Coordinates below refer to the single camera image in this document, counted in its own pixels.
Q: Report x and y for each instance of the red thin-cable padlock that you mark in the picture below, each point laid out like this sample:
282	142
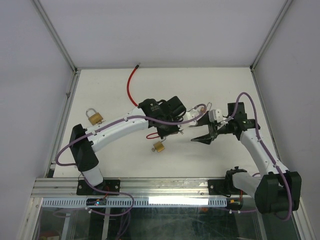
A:
155	135

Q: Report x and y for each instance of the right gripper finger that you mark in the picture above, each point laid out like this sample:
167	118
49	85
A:
204	120
204	139

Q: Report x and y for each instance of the closed brass padlock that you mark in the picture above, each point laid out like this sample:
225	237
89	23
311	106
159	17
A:
94	117

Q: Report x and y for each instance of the open brass padlock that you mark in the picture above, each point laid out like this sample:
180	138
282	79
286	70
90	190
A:
158	146

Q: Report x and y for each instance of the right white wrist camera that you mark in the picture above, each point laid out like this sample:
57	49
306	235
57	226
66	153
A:
216	116

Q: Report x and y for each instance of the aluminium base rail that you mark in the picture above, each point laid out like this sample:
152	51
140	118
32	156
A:
138	187

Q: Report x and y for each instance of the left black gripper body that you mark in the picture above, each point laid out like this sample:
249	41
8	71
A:
167	129

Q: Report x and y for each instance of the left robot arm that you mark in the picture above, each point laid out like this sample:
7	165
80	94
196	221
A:
84	151

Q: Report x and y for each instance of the small brass padlock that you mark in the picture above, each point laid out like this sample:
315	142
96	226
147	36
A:
207	107

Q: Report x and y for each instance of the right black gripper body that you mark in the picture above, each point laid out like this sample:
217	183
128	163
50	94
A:
215	130

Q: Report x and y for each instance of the white slotted cable duct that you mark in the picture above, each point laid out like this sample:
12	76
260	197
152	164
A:
140	202

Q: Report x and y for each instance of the thick red cable lock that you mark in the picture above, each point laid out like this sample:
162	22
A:
128	85

